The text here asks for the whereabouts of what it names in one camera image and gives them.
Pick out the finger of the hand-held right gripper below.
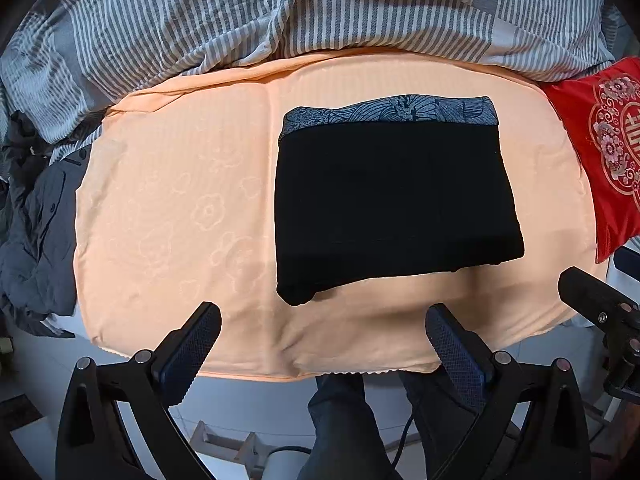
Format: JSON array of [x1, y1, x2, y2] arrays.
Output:
[[557, 266, 640, 401]]

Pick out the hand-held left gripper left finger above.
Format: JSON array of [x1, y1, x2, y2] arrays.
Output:
[[55, 301, 223, 480]]

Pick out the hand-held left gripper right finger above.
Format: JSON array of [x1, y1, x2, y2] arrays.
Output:
[[425, 302, 593, 480]]

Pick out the black pants with patterned waistband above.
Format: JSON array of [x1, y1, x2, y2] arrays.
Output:
[[274, 92, 526, 307]]

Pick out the person's right leg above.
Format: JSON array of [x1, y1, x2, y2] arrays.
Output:
[[402, 370, 481, 480]]

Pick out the peach bed sheet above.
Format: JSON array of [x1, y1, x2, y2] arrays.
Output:
[[72, 47, 601, 380]]

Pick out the red embroidered pillow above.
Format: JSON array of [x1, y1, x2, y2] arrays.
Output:
[[540, 56, 640, 264]]

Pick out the dark grey jacket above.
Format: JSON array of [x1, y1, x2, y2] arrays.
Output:
[[0, 110, 91, 338]]

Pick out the grey striped duvet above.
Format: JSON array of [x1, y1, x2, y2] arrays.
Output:
[[0, 0, 618, 143]]

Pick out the black cable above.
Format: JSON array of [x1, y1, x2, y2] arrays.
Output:
[[392, 407, 418, 468]]

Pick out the wooden frame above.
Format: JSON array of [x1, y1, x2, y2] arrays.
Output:
[[190, 420, 281, 480]]

